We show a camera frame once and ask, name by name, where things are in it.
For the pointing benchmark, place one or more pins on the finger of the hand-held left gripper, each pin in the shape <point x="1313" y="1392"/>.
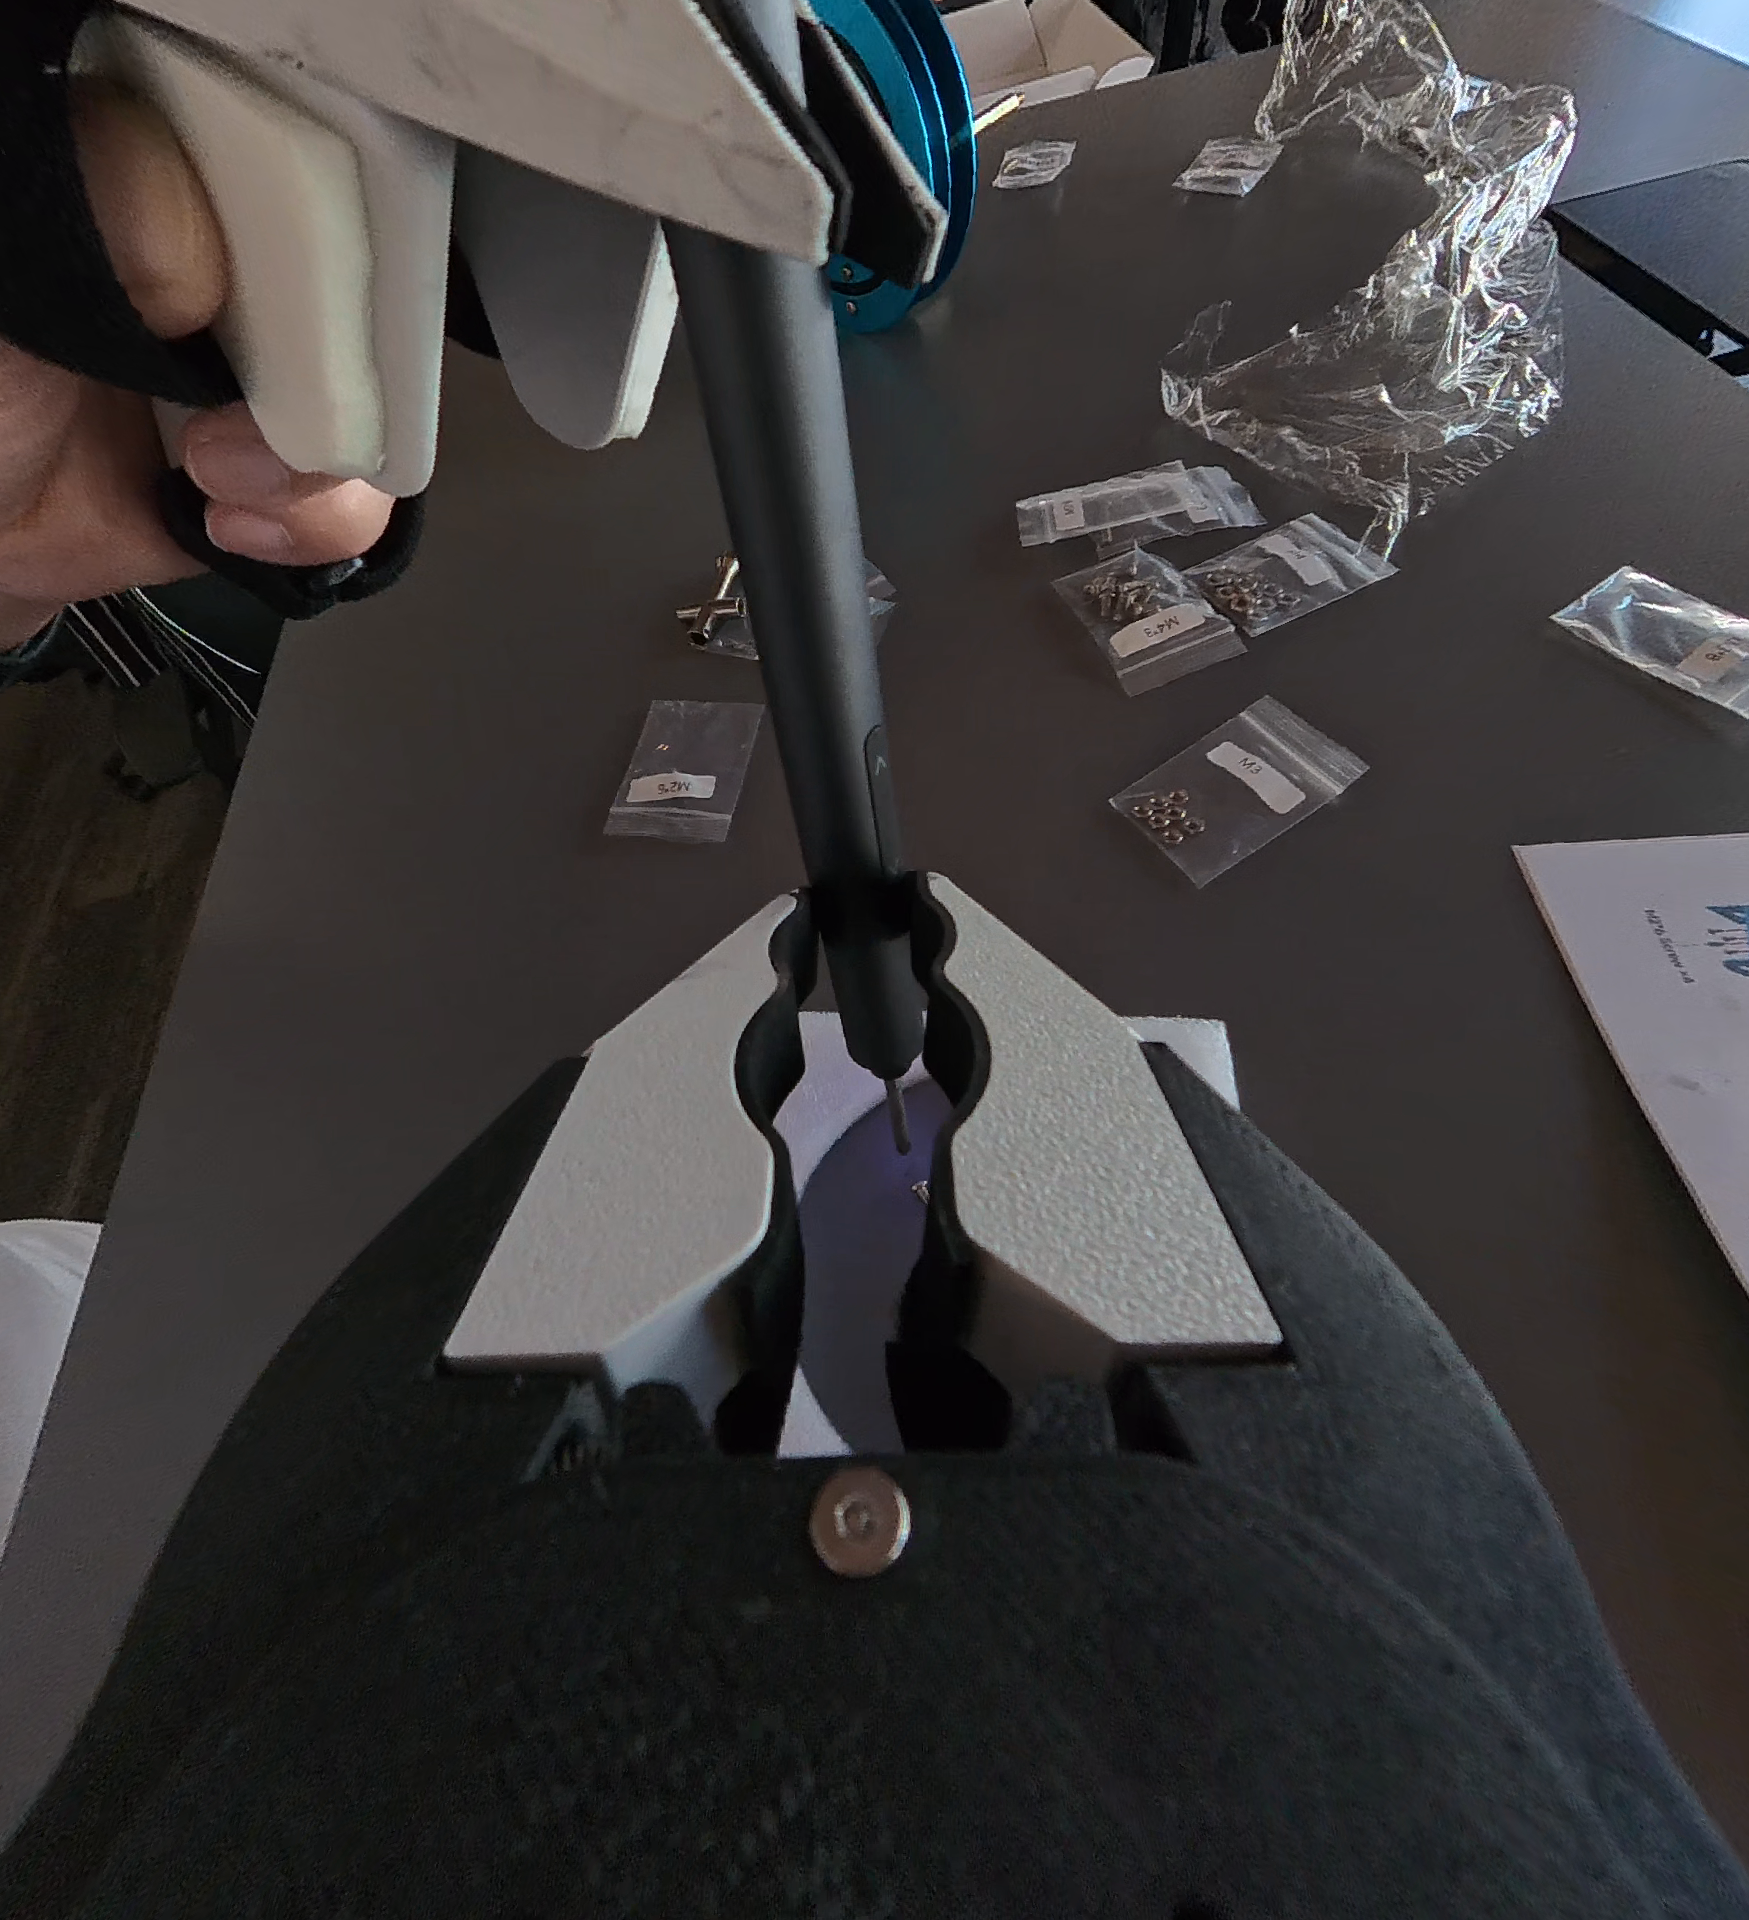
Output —
<point x="544" y="90"/>
<point x="889" y="179"/>

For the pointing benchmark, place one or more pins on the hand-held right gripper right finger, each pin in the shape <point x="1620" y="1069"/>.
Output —
<point x="1099" y="1199"/>

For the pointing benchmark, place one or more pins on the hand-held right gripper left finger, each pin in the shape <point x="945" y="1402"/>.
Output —
<point x="588" y="1214"/>

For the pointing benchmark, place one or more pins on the blue metal robot part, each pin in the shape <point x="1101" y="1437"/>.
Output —
<point x="949" y="165"/>

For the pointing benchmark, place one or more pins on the black cylindrical tube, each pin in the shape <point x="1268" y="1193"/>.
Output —
<point x="785" y="524"/>

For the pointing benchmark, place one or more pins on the dark grey desk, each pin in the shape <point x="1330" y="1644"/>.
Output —
<point x="514" y="975"/>

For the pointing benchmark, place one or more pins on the person's left hand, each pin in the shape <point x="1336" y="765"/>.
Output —
<point x="34" y="496"/>

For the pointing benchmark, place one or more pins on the small clear zip bag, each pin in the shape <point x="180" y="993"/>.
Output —
<point x="1129" y="502"/>
<point x="1699" y="637"/>
<point x="1034" y="165"/>
<point x="882" y="589"/>
<point x="1224" y="165"/>
<point x="682" y="771"/>

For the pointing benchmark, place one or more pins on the white foam pad with hole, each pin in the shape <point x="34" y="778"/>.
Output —
<point x="1189" y="1050"/>

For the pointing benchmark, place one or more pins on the small white cardboard boxes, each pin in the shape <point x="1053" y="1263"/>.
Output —
<point x="1062" y="45"/>

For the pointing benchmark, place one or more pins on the small bag labelled M3 nuts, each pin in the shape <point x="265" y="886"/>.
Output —
<point x="1234" y="787"/>

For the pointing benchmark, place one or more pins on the small metal cross wrench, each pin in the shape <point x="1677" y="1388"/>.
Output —
<point x="710" y="606"/>

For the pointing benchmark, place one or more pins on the clear zip bag of screws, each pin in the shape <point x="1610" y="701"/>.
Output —
<point x="1151" y="615"/>

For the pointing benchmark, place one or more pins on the crumpled clear plastic wrap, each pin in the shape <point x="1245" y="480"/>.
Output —
<point x="1429" y="300"/>

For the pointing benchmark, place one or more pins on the clear zip bag of nuts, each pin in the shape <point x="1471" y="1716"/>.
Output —
<point x="1287" y="578"/>

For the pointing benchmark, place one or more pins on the printed instruction sheet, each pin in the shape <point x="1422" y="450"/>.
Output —
<point x="1699" y="1050"/>

